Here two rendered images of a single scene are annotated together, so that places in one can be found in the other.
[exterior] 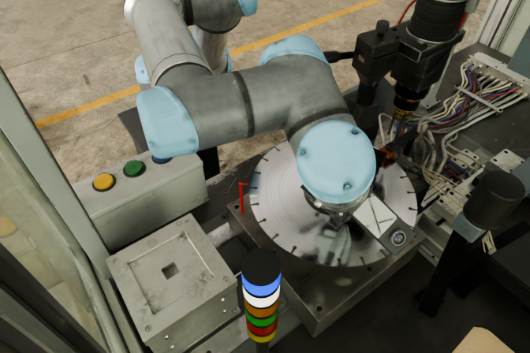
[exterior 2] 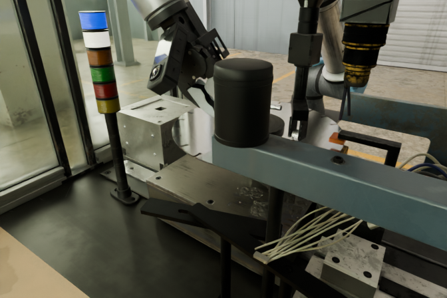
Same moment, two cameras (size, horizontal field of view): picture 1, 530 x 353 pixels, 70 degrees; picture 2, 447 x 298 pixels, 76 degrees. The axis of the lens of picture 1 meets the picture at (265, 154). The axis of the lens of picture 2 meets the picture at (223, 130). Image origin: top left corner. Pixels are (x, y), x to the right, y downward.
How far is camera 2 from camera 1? 0.74 m
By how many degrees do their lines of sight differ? 59
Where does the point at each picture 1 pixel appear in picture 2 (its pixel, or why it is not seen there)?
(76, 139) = not seen: hidden behind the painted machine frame
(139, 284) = (149, 104)
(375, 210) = (165, 44)
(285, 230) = (197, 114)
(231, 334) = (146, 173)
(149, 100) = not seen: outside the picture
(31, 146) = not seen: outside the picture
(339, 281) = (188, 185)
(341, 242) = (198, 135)
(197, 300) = (142, 117)
